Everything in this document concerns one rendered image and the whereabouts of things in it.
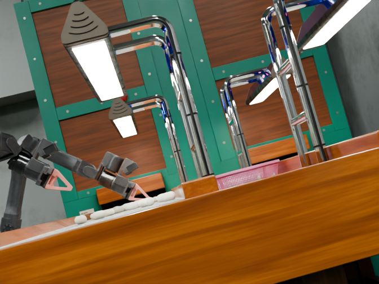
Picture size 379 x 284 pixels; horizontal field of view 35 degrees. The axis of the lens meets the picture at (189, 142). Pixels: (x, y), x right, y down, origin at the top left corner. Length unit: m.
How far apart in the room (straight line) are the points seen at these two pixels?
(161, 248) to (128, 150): 1.87
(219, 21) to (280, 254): 2.06
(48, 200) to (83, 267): 3.86
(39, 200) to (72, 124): 2.04
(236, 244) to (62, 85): 2.02
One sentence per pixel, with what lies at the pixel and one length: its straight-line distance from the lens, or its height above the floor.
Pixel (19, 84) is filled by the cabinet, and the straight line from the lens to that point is 4.59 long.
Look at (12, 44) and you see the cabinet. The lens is 4.67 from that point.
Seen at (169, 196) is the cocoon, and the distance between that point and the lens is 1.29.
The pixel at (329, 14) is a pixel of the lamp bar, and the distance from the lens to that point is 1.41.
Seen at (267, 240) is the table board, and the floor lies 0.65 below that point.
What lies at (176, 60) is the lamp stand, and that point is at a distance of 1.25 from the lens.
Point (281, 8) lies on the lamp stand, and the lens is 1.31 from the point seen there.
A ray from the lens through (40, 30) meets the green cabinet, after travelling 2.93.
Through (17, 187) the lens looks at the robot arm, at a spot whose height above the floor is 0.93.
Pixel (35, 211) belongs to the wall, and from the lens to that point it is 4.80.
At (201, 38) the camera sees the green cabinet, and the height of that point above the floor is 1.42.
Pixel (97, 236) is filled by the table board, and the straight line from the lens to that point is 0.93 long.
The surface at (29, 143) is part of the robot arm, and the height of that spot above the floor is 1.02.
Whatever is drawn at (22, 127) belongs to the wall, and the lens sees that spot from 4.85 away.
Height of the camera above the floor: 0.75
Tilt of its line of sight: 4 degrees up
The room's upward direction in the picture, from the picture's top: 15 degrees counter-clockwise
